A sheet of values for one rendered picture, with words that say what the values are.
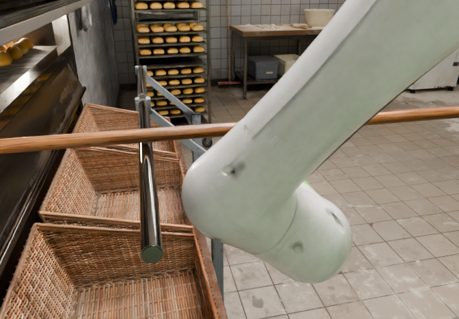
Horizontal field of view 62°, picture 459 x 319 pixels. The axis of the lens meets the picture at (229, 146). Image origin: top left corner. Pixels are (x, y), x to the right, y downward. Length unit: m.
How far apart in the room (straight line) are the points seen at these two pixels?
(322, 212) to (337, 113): 0.15
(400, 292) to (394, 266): 0.21
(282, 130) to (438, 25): 0.15
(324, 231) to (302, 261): 0.04
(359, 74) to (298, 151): 0.09
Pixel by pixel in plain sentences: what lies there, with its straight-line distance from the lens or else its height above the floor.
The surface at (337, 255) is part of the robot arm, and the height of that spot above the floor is 1.20.
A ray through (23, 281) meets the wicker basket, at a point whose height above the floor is 0.82.
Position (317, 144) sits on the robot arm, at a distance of 0.37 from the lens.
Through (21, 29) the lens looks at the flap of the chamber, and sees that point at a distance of 0.87.
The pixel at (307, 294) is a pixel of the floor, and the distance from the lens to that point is 2.16.
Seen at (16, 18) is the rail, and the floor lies 1.43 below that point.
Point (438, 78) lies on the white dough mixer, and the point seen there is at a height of 0.20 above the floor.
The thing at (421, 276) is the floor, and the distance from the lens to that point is 2.46.
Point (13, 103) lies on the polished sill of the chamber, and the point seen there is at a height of 1.17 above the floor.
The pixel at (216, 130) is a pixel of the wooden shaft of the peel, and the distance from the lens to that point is 0.83.
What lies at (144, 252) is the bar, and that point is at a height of 1.17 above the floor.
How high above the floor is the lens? 1.49
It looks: 23 degrees down
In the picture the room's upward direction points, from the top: straight up
